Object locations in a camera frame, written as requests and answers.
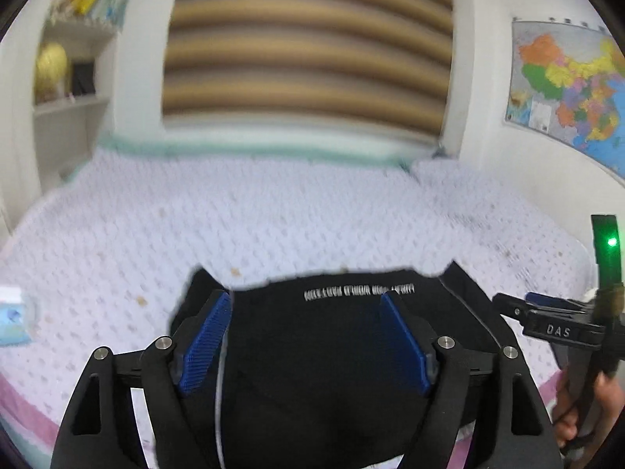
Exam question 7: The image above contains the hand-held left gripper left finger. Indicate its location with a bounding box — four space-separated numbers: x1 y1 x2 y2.
51 290 234 469

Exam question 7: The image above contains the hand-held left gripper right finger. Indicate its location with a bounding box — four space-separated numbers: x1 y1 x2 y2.
380 290 558 469

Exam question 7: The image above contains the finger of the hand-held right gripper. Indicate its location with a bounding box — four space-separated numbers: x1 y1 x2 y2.
525 291 589 311
492 292 538 322

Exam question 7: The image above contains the black hooded jacket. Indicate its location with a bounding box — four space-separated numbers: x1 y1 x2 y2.
168 261 525 469

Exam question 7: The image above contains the person's right hand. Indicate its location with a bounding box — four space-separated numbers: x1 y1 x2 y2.
554 374 625 450

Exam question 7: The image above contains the floral quilted bedspread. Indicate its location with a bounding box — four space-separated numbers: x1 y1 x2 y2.
0 149 594 469

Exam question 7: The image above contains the tissue pack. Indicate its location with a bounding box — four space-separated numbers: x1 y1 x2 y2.
0 286 36 349

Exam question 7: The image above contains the pink bed sheet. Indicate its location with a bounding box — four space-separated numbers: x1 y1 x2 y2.
0 376 64 456

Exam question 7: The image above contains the teal bed sheet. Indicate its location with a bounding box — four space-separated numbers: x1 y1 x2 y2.
105 134 416 169

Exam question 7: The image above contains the white bookshelf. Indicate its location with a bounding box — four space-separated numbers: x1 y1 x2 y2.
0 0 132 235

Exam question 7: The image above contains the dark small box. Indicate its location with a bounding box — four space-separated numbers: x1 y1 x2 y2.
71 61 96 97

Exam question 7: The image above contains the striped window blind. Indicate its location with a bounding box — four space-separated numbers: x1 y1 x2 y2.
161 0 456 140

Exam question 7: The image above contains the yellow round object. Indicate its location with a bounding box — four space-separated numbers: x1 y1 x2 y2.
33 43 69 102

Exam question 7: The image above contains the colourful wall map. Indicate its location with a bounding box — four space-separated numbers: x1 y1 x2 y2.
505 18 625 180

